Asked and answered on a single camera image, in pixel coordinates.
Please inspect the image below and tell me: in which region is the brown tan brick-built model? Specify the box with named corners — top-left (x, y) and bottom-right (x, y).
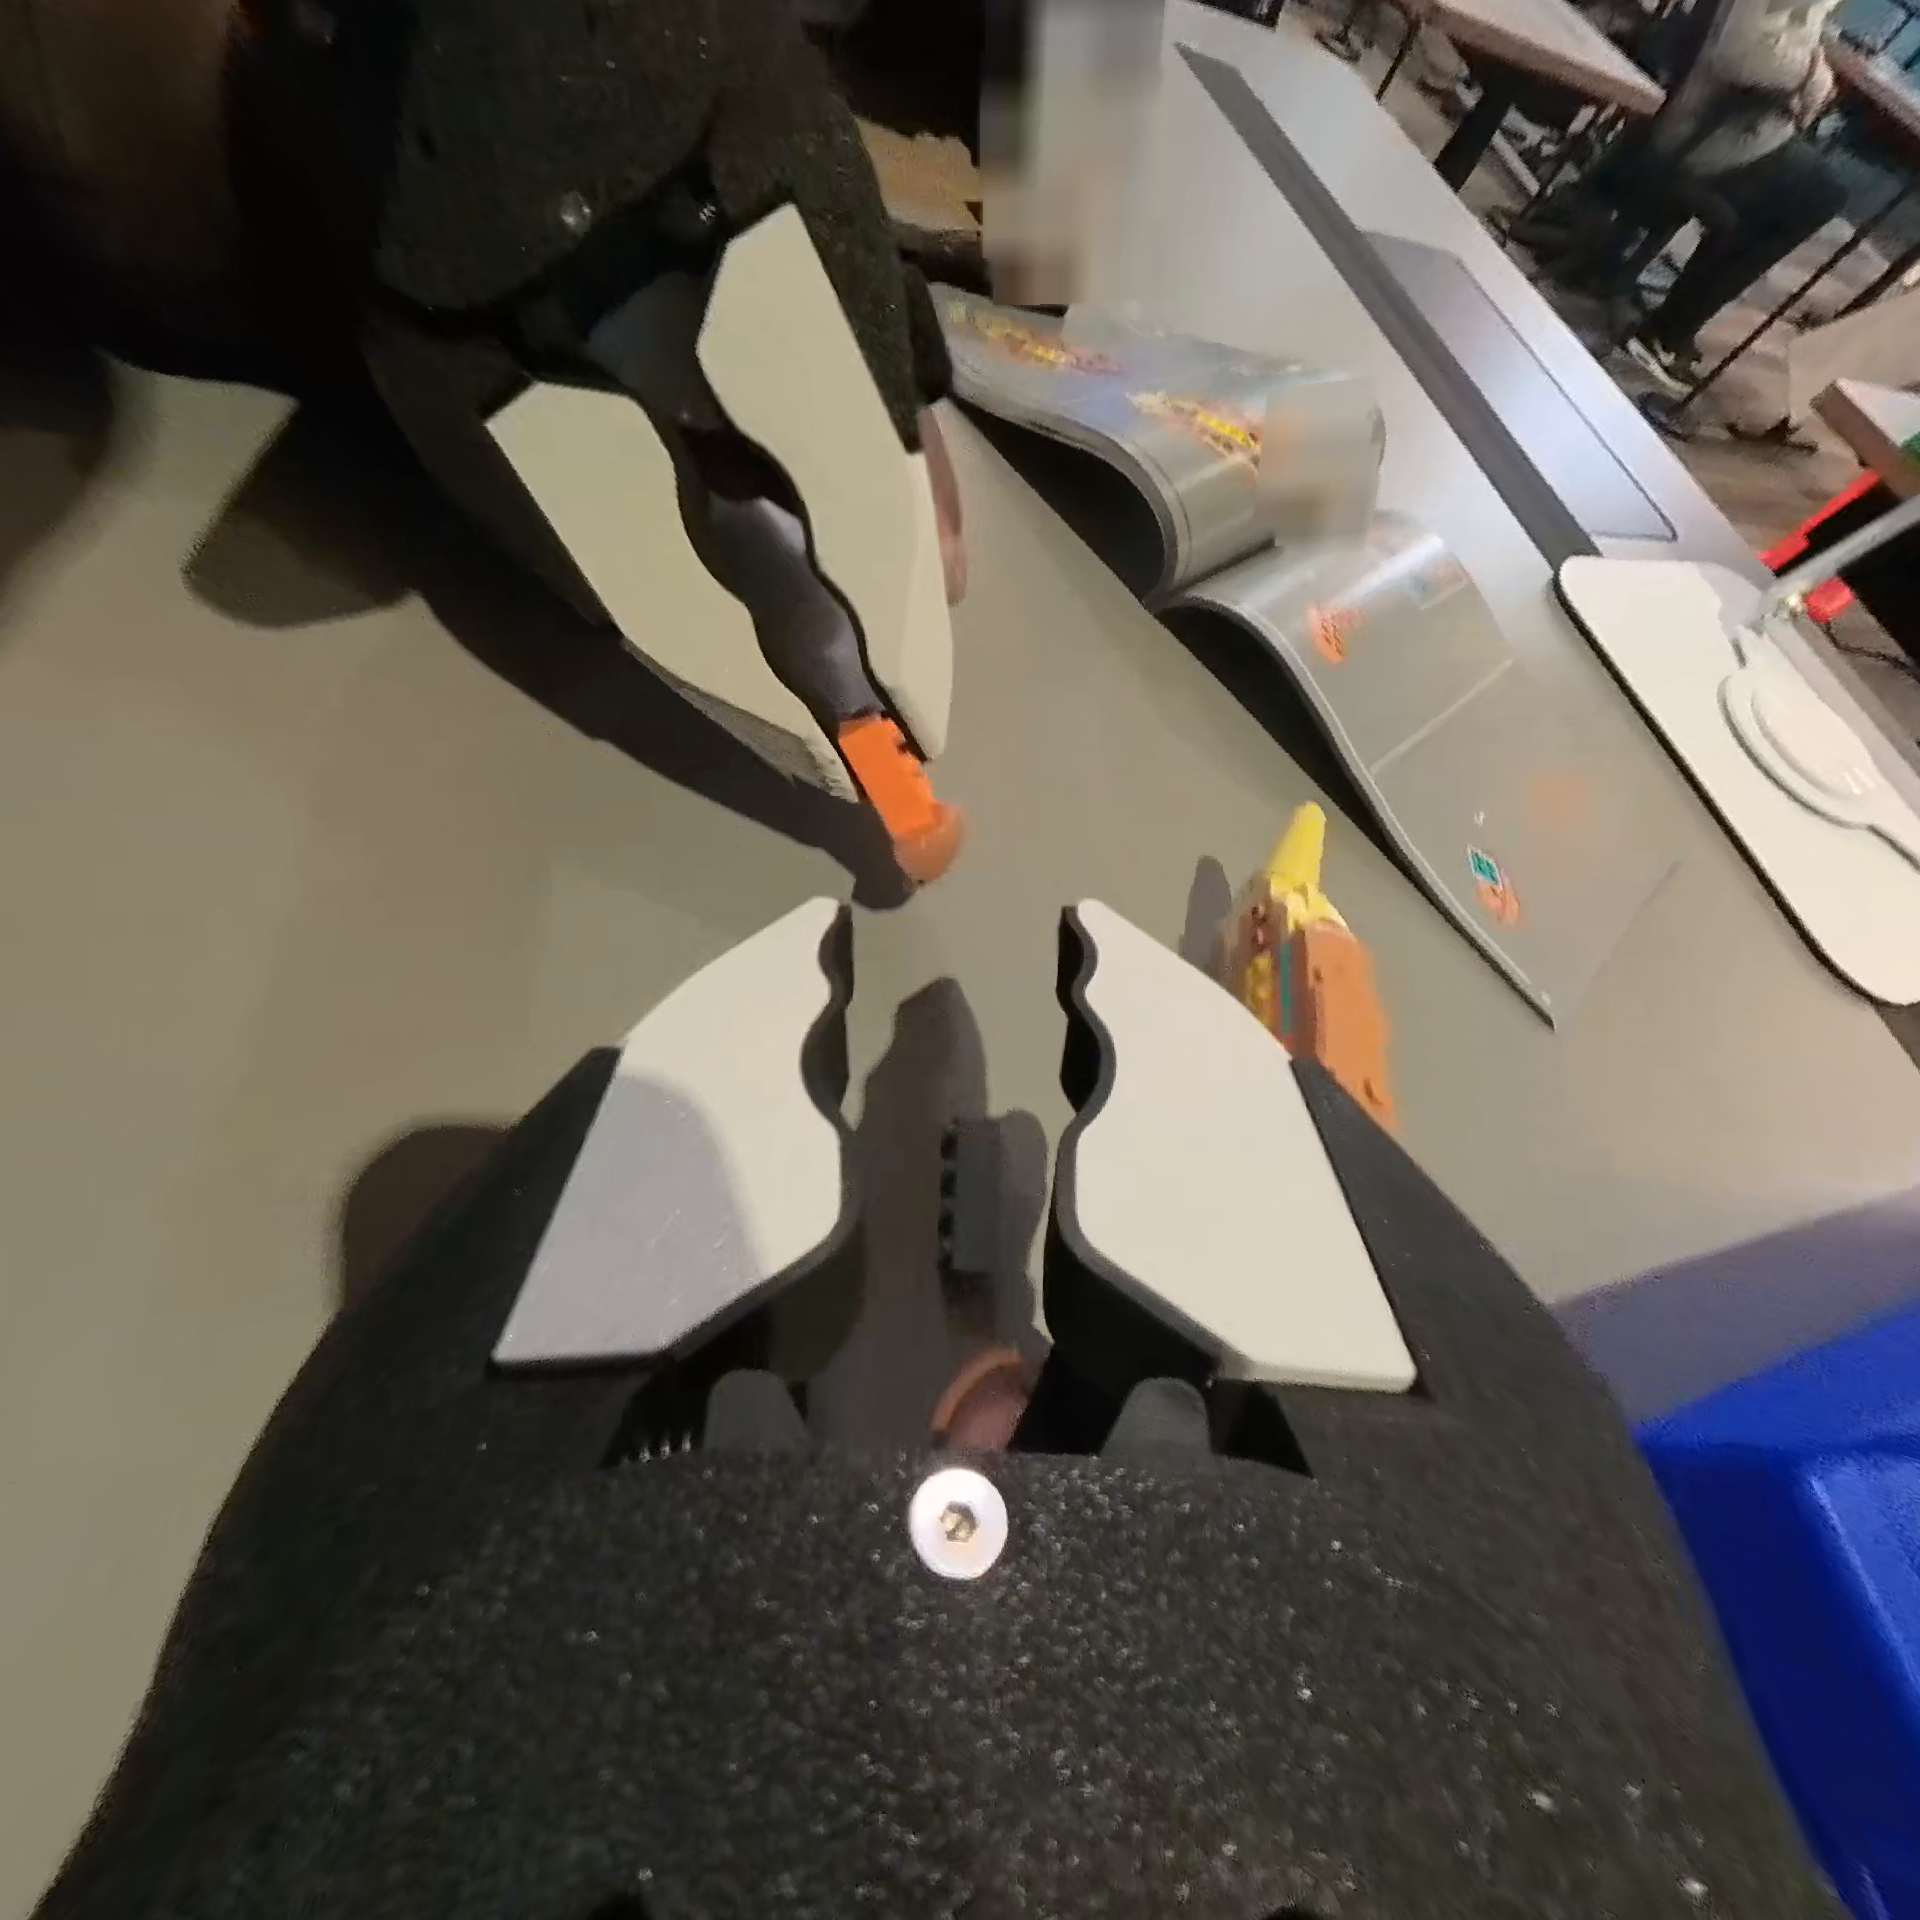
top-left (1211, 800), bottom-right (1401, 1137)

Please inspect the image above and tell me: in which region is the blue plastic bin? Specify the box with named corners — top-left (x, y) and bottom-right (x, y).
top-left (1625, 1306), bottom-right (1920, 1920)

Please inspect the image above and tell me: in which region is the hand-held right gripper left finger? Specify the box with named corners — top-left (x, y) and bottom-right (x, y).
top-left (489, 898), bottom-right (858, 1370)

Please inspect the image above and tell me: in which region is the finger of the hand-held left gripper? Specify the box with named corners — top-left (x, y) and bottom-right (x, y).
top-left (695, 201), bottom-right (957, 761)
top-left (483, 376), bottom-right (879, 802)

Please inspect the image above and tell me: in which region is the white board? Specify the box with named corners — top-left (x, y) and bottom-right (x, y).
top-left (1558, 556), bottom-right (1920, 1005)

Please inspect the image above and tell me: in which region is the grey desk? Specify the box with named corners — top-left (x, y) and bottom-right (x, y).
top-left (0, 0), bottom-right (1920, 1651)

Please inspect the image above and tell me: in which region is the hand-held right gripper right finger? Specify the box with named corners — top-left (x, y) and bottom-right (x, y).
top-left (1042, 901), bottom-right (1422, 1393)

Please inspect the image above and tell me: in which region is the grey open instruction booklet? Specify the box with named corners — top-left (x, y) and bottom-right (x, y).
top-left (933, 281), bottom-right (1686, 1026)

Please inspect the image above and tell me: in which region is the grey long brick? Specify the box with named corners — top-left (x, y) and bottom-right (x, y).
top-left (942, 1116), bottom-right (1010, 1278)

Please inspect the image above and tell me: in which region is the orange brick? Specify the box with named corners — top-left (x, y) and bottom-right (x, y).
top-left (832, 719), bottom-right (942, 878)

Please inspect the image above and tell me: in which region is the grey top office table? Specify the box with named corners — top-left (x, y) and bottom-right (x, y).
top-left (1410, 0), bottom-right (1668, 181)

